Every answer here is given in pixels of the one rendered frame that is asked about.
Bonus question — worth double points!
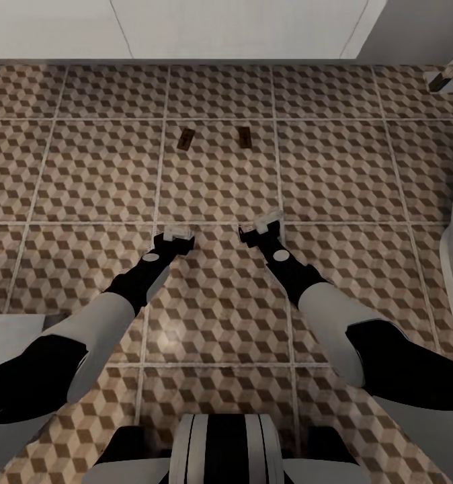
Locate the robot trunk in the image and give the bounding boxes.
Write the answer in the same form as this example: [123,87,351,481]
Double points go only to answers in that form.
[169,413,284,484]

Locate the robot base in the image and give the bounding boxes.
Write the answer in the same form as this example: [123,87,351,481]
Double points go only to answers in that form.
[80,427,372,484]

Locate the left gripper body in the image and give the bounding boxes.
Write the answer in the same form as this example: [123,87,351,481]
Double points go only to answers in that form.
[155,235,189,257]

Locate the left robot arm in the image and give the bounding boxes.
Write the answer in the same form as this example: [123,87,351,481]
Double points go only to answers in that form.
[0,226,195,471]

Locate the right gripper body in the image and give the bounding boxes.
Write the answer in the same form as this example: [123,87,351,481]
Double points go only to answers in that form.
[244,221,280,251]

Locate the mousetrap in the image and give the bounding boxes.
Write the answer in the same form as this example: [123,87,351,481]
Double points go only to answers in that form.
[177,128,195,151]
[238,126,252,149]

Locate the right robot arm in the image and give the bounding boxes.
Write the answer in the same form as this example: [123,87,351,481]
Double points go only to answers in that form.
[239,210,453,482]

